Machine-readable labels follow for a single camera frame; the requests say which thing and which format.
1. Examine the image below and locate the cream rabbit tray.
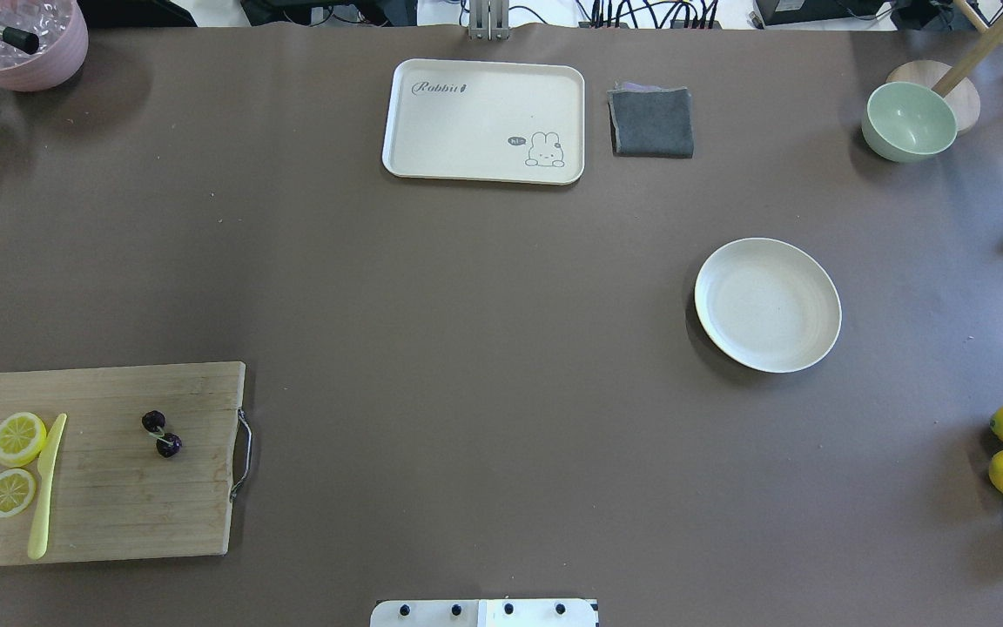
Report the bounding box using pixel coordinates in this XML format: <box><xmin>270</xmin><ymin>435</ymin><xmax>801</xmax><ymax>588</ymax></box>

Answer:
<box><xmin>382</xmin><ymin>58</ymin><xmax>586</xmax><ymax>185</ymax></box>

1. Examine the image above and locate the grey folded cloth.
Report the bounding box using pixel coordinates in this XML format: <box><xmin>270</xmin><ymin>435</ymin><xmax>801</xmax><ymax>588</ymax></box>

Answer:
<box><xmin>608</xmin><ymin>82</ymin><xmax>694</xmax><ymax>158</ymax></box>

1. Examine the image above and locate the cream round plate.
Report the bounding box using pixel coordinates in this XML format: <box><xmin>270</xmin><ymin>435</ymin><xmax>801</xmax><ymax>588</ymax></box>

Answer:
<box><xmin>694</xmin><ymin>237</ymin><xmax>843</xmax><ymax>374</ymax></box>

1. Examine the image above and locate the bamboo cutting board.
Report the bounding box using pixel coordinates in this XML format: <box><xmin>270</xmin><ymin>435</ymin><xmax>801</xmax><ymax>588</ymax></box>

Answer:
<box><xmin>0</xmin><ymin>361</ymin><xmax>246</xmax><ymax>566</ymax></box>

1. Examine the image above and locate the mint green bowl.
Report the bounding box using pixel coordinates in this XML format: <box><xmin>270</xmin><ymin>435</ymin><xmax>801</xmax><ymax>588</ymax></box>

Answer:
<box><xmin>861</xmin><ymin>82</ymin><xmax>958</xmax><ymax>164</ymax></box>

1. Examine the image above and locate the lemon slice upper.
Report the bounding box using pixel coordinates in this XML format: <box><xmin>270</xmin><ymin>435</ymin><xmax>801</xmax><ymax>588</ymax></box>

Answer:
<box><xmin>0</xmin><ymin>412</ymin><xmax>48</xmax><ymax>469</ymax></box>

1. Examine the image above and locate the lemon slice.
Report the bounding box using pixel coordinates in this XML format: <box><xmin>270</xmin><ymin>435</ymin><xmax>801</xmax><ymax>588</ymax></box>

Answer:
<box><xmin>0</xmin><ymin>468</ymin><xmax>38</xmax><ymax>517</ymax></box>
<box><xmin>0</xmin><ymin>412</ymin><xmax>48</xmax><ymax>469</ymax></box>

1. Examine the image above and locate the wooden cup stand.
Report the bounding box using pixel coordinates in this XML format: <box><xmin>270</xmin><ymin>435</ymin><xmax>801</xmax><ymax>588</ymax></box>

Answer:
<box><xmin>886</xmin><ymin>1</ymin><xmax>1003</xmax><ymax>135</ymax></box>

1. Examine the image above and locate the yellow plastic knife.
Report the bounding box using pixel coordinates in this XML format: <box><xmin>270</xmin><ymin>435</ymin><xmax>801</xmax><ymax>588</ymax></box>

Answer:
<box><xmin>27</xmin><ymin>413</ymin><xmax>68</xmax><ymax>561</ymax></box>

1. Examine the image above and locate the lemon slice lower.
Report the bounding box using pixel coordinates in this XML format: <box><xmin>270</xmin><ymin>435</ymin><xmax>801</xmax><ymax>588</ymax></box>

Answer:
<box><xmin>0</xmin><ymin>468</ymin><xmax>38</xmax><ymax>517</ymax></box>

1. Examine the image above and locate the pink bowl with ice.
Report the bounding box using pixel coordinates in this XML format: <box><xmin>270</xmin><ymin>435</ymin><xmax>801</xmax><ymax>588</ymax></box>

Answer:
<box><xmin>0</xmin><ymin>1</ymin><xmax>89</xmax><ymax>92</ymax></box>

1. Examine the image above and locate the aluminium frame post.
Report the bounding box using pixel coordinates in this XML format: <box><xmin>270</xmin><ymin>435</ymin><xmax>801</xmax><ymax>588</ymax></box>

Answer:
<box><xmin>466</xmin><ymin>0</ymin><xmax>510</xmax><ymax>41</ymax></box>

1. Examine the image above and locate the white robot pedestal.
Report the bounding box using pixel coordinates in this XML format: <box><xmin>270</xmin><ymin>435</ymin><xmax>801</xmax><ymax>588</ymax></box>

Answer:
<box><xmin>369</xmin><ymin>597</ymin><xmax>600</xmax><ymax>626</ymax></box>

